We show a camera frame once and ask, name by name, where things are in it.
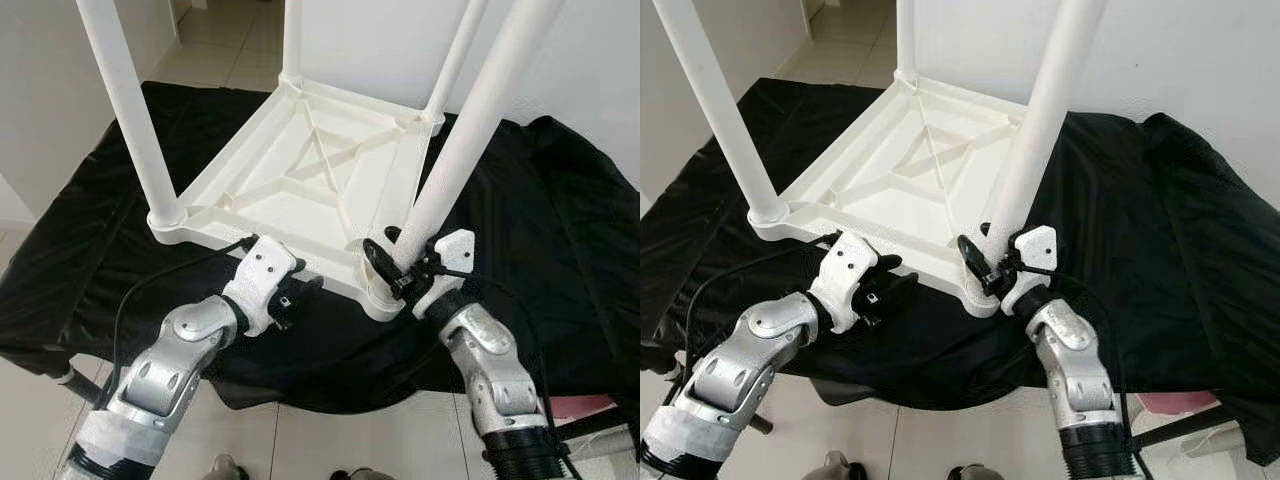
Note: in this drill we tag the white plastic table top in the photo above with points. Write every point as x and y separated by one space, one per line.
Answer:
900 200
330 200

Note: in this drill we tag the white plastic table leg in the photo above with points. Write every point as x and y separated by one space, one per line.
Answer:
906 40
1050 110
125 100
292 40
455 60
715 100
480 110

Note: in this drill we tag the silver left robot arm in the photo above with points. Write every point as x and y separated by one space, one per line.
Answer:
745 365
160 370

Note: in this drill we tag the grey robot foot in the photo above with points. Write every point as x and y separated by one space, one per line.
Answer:
360 473
838 467
225 468
975 472

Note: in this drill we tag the pink stool seat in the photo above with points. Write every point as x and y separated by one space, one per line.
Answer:
580 405
1180 403

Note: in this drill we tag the black metal bar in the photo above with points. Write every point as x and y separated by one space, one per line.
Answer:
595 425
1180 425

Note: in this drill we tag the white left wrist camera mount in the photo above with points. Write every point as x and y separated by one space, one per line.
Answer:
265 280
850 275

